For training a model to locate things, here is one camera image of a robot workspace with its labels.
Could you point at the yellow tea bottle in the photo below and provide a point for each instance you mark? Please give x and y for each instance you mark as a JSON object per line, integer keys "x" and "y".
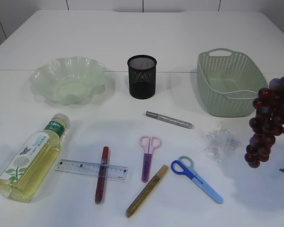
{"x": 24, "y": 174}

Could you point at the blue scissors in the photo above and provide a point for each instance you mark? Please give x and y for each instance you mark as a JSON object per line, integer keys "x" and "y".
{"x": 184, "y": 165}

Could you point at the clear plastic sheet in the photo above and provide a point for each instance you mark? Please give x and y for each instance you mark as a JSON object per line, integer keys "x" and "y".
{"x": 222, "y": 144}

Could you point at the purple grape bunch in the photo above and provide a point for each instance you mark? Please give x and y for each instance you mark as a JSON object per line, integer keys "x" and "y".
{"x": 267, "y": 124}

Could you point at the light green wavy plate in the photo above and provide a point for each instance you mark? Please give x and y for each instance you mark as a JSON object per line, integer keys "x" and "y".
{"x": 68, "y": 81}

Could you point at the red glitter pen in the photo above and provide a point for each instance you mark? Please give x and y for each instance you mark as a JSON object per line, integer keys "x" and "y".
{"x": 101, "y": 176}

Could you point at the transparent plastic ruler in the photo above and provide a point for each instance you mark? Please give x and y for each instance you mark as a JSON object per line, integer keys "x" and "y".
{"x": 117, "y": 173}

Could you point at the black mesh pen holder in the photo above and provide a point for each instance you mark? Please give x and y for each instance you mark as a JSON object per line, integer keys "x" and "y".
{"x": 142, "y": 76}

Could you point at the silver glitter pen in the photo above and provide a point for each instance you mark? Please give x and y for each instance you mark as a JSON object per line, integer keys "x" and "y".
{"x": 170, "y": 120}

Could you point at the gold glitter pen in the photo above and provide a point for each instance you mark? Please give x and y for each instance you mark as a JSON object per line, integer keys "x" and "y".
{"x": 138, "y": 201}

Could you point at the green woven plastic basket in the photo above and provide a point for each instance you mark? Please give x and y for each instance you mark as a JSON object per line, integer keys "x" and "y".
{"x": 228, "y": 84}

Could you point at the pink purple scissors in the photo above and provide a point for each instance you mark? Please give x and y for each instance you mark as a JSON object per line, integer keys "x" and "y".
{"x": 149, "y": 144}

